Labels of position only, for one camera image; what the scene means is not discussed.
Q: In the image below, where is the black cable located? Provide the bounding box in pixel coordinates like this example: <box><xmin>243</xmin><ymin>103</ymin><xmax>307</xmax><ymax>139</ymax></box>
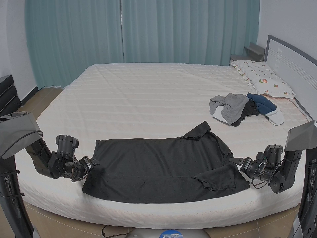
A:
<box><xmin>102</xmin><ymin>225</ymin><xmax>129</xmax><ymax>238</ymax></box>

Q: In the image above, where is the white printed pillow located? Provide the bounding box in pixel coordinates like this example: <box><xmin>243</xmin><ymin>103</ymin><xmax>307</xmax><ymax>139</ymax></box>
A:
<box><xmin>230</xmin><ymin>60</ymin><xmax>296</xmax><ymax>99</ymax></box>

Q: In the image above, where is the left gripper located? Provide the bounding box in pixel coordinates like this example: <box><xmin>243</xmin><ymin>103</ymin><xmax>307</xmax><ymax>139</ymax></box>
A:
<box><xmin>65</xmin><ymin>155</ymin><xmax>96</xmax><ymax>183</ymax></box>

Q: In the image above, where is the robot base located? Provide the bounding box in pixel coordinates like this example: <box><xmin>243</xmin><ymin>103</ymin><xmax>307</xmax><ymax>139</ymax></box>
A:
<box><xmin>126</xmin><ymin>228</ymin><xmax>207</xmax><ymax>238</ymax></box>

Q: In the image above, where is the black chest of drawers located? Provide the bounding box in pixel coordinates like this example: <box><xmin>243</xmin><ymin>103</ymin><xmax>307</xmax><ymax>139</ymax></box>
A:
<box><xmin>0</xmin><ymin>75</ymin><xmax>23</xmax><ymax>117</ymax></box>

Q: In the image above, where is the bed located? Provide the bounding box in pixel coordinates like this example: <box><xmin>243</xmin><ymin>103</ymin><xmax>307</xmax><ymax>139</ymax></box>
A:
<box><xmin>15</xmin><ymin>34</ymin><xmax>317</xmax><ymax>229</ymax></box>

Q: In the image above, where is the grey bedside table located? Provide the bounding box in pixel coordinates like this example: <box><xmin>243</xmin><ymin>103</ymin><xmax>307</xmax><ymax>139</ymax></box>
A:
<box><xmin>230</xmin><ymin>42</ymin><xmax>265</xmax><ymax>63</ymax></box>

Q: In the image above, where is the black shirt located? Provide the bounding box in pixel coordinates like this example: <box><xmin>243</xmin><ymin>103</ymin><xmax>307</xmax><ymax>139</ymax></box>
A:
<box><xmin>82</xmin><ymin>120</ymin><xmax>250</xmax><ymax>204</ymax></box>

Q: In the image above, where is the blue-green curtain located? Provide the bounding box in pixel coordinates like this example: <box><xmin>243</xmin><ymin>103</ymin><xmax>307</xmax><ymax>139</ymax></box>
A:
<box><xmin>25</xmin><ymin>0</ymin><xmax>124</xmax><ymax>89</ymax></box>
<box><xmin>121</xmin><ymin>0</ymin><xmax>260</xmax><ymax>65</ymax></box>

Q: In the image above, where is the pile of clothes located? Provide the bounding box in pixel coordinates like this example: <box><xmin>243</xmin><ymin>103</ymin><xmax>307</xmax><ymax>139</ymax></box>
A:
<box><xmin>209</xmin><ymin>92</ymin><xmax>285</xmax><ymax>127</ymax></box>

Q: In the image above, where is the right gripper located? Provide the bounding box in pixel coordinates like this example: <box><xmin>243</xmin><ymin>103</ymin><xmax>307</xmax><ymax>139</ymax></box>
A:
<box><xmin>229</xmin><ymin>157</ymin><xmax>271</xmax><ymax>183</ymax></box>

